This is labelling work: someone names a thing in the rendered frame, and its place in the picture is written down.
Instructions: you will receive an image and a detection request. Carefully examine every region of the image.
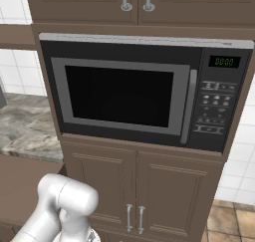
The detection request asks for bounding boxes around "black and silver microwave oven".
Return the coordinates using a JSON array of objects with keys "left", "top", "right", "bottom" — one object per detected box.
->
[{"left": 38, "top": 32, "right": 255, "bottom": 153}]

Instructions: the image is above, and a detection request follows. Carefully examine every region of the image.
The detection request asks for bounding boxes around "brown cupboard door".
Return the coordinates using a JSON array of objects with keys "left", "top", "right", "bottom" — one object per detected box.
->
[
  {"left": 134, "top": 148, "right": 224, "bottom": 242},
  {"left": 60, "top": 140, "right": 138, "bottom": 233},
  {"left": 25, "top": 0, "right": 139, "bottom": 25},
  {"left": 137, "top": 0, "right": 255, "bottom": 27}
]

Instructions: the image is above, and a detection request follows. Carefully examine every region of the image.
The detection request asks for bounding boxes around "silver microwave door handle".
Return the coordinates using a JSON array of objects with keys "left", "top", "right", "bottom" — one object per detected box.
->
[{"left": 179, "top": 69, "right": 198, "bottom": 145}]

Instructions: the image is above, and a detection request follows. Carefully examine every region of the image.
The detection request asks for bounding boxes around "brown wall shelf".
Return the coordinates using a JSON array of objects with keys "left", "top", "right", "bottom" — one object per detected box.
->
[{"left": 0, "top": 23, "right": 37, "bottom": 51}]

